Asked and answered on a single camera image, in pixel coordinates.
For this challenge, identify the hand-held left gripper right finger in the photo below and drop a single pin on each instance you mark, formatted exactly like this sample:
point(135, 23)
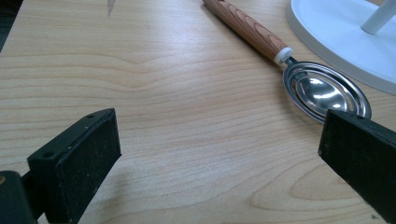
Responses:
point(358, 149)

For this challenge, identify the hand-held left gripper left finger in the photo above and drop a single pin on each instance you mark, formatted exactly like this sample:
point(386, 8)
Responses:
point(77, 161)

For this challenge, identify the white hook rack stand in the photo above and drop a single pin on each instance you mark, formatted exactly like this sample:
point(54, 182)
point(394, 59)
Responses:
point(336, 34)

